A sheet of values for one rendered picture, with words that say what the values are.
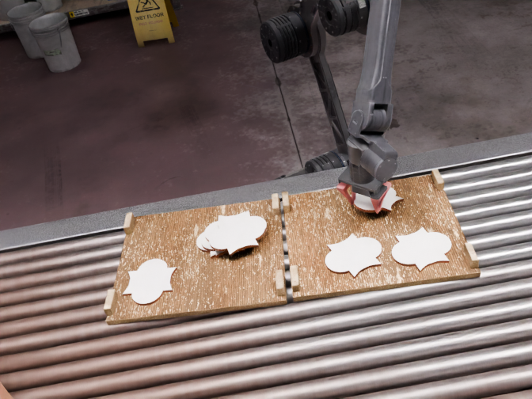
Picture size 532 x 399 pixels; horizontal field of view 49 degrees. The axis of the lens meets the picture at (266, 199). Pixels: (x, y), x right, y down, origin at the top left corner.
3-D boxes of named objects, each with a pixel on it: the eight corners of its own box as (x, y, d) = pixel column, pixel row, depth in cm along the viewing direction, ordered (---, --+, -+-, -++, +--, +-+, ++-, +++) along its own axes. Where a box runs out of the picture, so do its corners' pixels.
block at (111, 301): (111, 297, 136) (107, 289, 134) (119, 296, 136) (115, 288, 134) (106, 317, 131) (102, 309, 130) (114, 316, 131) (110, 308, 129)
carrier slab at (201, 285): (131, 221, 158) (129, 217, 157) (280, 202, 155) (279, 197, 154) (107, 325, 132) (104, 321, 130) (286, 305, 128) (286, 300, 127)
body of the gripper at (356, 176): (351, 169, 141) (348, 144, 136) (389, 180, 136) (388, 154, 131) (337, 184, 138) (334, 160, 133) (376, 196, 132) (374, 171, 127)
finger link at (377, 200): (366, 197, 145) (364, 168, 138) (393, 206, 141) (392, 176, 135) (353, 214, 141) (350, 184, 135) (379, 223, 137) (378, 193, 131)
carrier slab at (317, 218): (283, 200, 155) (282, 195, 154) (436, 178, 153) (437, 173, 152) (293, 302, 129) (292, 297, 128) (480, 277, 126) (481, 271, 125)
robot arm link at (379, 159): (385, 108, 130) (355, 107, 125) (418, 131, 121) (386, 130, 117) (368, 156, 135) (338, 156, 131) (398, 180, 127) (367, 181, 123)
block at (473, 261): (461, 249, 131) (462, 241, 129) (470, 248, 131) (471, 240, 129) (470, 269, 126) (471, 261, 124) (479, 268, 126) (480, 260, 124)
